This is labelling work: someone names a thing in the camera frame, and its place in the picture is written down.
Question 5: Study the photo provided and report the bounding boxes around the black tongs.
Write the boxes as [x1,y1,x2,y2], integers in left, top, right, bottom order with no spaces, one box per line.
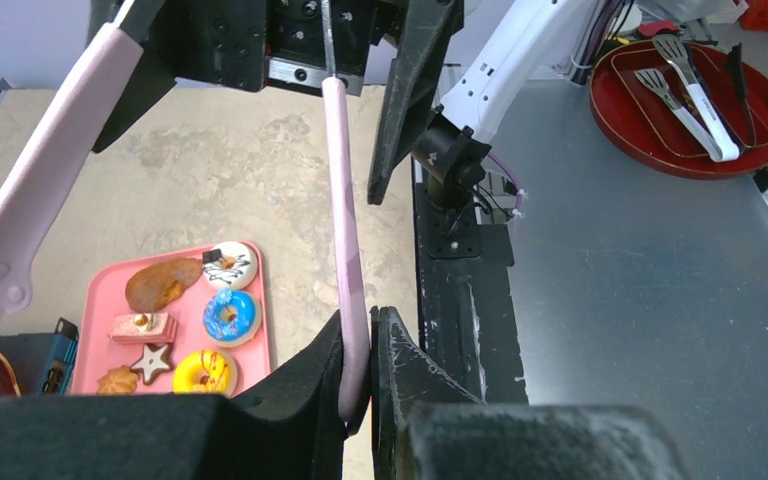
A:
[725,43,757,153]

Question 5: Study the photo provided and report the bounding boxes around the pink silicone metal tongs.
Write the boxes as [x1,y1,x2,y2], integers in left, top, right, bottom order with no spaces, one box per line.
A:
[0,1,370,428]

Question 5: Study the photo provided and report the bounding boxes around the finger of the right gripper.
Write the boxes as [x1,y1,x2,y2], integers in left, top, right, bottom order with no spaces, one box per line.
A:
[85,0,180,155]
[367,0,464,205]

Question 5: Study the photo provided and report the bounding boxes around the blue frosted donut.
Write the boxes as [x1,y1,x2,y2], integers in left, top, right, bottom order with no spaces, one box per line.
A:
[202,288,262,348]

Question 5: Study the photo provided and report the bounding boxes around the brown baked bread piece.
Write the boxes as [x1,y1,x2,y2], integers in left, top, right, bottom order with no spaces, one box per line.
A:
[125,258,203,313]

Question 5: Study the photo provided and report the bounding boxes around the pink layered cake slice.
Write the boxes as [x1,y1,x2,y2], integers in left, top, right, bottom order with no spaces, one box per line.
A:
[108,312,178,344]

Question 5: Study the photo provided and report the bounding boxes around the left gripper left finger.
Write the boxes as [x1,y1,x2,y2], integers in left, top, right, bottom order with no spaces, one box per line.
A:
[0,316,346,479]

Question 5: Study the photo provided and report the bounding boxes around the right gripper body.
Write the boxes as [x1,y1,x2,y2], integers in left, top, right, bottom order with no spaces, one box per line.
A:
[158,1,408,95]

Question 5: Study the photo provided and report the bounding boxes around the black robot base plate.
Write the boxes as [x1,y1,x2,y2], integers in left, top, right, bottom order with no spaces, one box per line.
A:
[413,166,528,403]

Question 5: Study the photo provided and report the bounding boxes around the dark network switch box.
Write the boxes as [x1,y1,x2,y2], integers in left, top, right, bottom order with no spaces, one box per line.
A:
[0,318,79,395]

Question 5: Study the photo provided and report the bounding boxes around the white iced star cookie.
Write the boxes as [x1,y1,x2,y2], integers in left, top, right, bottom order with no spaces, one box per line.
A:
[130,343,175,386]

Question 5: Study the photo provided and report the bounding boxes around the red round lacquer tray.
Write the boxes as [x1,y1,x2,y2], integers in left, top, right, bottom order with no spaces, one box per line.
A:
[589,41,768,180]

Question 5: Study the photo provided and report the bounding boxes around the swirl butter cookie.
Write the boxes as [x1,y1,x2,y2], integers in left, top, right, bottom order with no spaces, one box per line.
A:
[96,365,139,395]

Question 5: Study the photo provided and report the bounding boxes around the pink serving tray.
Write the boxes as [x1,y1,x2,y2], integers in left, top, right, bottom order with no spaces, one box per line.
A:
[70,241,273,395]

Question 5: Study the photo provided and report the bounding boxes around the white handled slotted tongs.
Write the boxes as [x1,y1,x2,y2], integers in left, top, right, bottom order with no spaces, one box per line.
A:
[632,34,743,164]

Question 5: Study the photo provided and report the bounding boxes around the white chocolate donut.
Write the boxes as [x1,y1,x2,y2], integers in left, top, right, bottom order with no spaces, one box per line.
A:
[201,241,259,290]

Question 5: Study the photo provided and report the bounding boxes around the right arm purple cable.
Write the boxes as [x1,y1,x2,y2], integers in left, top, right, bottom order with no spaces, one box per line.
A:
[483,152,531,220]

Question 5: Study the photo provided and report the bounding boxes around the yellow frosted donut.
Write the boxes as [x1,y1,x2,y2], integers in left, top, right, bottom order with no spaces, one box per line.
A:
[172,349,238,397]

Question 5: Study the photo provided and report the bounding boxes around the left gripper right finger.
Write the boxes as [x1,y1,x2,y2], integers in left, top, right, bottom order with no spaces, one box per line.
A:
[371,307,689,479]

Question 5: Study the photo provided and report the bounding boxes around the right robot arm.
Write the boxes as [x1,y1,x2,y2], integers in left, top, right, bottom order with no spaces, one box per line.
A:
[88,1,589,215]

